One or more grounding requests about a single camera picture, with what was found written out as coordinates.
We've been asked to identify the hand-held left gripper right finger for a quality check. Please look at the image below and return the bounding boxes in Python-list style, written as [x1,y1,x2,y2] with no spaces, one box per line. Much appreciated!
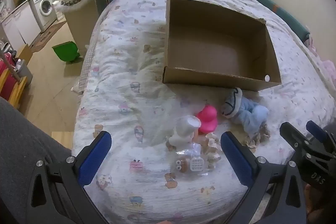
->
[220,132,307,224]

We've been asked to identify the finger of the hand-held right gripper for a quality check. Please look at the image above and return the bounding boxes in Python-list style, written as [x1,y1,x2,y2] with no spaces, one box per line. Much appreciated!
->
[306,120,332,151]
[280,122,311,159]

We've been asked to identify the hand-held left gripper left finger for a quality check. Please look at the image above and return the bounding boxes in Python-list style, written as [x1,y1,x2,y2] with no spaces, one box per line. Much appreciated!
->
[25,131,113,224]

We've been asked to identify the light blue plush cloth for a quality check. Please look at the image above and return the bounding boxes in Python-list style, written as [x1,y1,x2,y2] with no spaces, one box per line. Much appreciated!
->
[231,97,269,134]

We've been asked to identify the pink rubber duck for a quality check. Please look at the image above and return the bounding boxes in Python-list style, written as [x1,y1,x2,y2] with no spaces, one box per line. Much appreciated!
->
[196,105,218,134]

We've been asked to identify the grey white striped sock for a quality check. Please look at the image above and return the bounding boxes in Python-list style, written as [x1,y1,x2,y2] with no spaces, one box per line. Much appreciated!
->
[220,87,243,118]

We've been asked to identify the white baby sock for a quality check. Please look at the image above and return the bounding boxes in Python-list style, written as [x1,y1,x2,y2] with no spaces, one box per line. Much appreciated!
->
[168,115,202,147]

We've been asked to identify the brown cardboard box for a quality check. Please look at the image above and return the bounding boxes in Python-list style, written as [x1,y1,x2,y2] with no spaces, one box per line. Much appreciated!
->
[162,0,282,92]

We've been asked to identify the clear plastic toy bag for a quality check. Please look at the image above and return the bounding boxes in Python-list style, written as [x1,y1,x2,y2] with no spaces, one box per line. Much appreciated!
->
[173,143,213,177]

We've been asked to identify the pink cloth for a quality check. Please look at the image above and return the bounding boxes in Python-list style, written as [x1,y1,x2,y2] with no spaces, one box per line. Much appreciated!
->
[306,35,336,88]

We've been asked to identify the printed white quilt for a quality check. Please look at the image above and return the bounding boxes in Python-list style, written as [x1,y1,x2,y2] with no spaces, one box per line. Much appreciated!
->
[72,0,336,224]

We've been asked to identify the yellow wooden rack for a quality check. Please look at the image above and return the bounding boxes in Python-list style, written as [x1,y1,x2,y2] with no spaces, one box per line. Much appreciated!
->
[0,68,28,109]

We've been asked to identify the green dustpan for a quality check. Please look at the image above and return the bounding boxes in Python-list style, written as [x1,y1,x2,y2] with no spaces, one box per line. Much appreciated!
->
[52,41,80,63]

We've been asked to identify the grey plastic container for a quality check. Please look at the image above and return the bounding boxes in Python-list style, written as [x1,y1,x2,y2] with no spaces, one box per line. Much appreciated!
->
[14,59,33,85]

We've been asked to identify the teal orange striped bolster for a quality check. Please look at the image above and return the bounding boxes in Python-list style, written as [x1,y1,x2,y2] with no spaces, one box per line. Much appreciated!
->
[252,0,310,41]

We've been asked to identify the red suitcase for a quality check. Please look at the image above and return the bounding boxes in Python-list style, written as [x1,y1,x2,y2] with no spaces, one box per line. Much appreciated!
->
[0,52,17,101]

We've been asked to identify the small floor cardboard box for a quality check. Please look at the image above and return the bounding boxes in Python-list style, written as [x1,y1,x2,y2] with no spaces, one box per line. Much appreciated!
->
[16,43,33,67]

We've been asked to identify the brown floor rug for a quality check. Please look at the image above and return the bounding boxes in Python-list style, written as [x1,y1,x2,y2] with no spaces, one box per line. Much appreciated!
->
[30,21,67,52]

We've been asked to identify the beige laundry basket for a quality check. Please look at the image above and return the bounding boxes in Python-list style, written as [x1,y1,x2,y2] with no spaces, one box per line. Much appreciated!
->
[62,0,100,56]

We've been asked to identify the white cabinet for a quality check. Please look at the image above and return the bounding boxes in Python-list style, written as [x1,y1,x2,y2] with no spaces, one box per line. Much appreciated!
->
[0,0,42,51]

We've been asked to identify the white washing machine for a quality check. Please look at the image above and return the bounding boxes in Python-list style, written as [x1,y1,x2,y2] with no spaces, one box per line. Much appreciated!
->
[31,0,58,30]

